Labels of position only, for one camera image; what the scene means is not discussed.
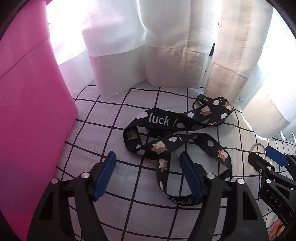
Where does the silver metal ring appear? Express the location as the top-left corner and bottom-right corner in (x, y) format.
(249, 143), (268, 156)

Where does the black printed lanyard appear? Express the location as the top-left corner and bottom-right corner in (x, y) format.
(123, 94), (234, 207)

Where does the white black grid bedsheet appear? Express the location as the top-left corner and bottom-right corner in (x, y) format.
(55, 79), (296, 241)

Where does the pink plastic tub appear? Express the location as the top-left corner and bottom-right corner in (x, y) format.
(1, 1), (77, 240)

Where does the white curtain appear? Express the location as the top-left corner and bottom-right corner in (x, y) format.
(46, 1), (295, 138)

